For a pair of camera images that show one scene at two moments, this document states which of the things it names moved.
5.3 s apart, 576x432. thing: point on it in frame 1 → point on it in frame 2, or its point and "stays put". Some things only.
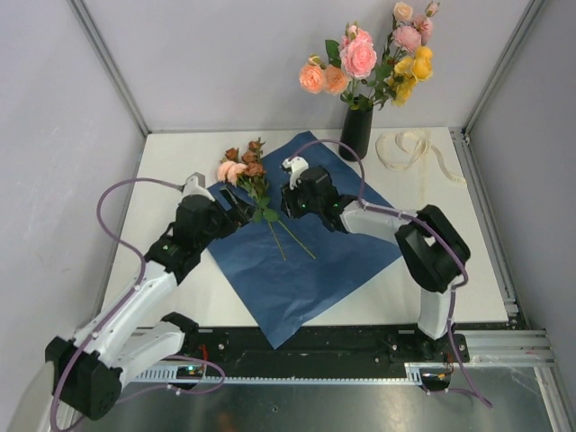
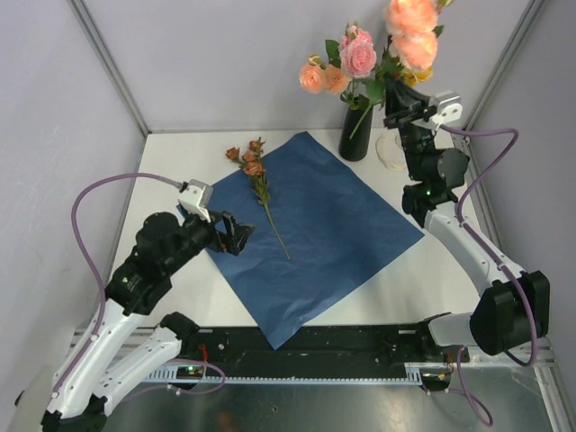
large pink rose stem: [355, 52] stays put
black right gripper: [288, 202] → [406, 104]
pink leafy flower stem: [318, 78] stays put
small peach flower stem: [229, 169] → [411, 46]
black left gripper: [238, 214] → [239, 233]
